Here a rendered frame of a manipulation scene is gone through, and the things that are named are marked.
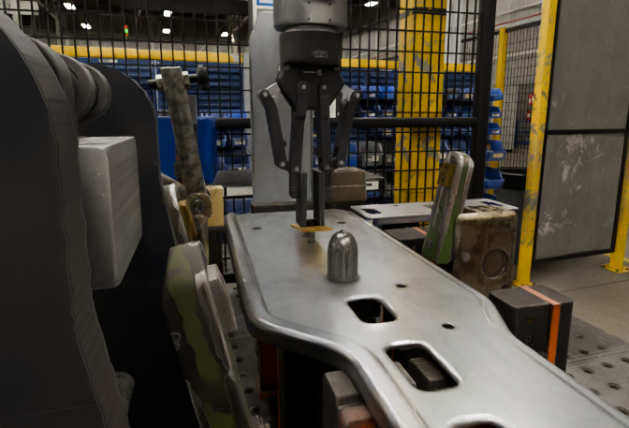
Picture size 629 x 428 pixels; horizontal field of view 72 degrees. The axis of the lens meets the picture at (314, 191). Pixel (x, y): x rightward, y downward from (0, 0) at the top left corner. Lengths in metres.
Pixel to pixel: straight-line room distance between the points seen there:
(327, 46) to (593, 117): 3.14
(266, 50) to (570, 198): 2.97
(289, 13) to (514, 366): 0.41
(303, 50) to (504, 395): 0.39
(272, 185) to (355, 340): 0.52
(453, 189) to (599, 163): 3.17
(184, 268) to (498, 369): 0.22
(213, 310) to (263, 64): 0.64
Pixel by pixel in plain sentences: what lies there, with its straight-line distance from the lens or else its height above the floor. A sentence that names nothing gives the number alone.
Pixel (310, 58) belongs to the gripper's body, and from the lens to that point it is 0.52.
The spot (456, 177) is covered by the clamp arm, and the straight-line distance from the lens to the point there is 0.55.
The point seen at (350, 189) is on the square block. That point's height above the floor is 1.02.
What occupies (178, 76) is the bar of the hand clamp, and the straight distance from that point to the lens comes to 0.51.
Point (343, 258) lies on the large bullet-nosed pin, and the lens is 0.43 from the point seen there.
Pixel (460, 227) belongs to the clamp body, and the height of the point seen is 1.03.
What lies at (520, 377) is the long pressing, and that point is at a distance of 0.33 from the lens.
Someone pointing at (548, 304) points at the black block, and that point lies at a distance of 0.47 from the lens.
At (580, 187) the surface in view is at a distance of 3.60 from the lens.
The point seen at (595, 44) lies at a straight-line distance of 3.54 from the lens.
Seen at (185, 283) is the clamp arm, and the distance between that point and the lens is 0.20.
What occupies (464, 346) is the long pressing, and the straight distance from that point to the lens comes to 0.35.
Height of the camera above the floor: 1.16
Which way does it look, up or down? 10 degrees down
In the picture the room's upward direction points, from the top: straight up
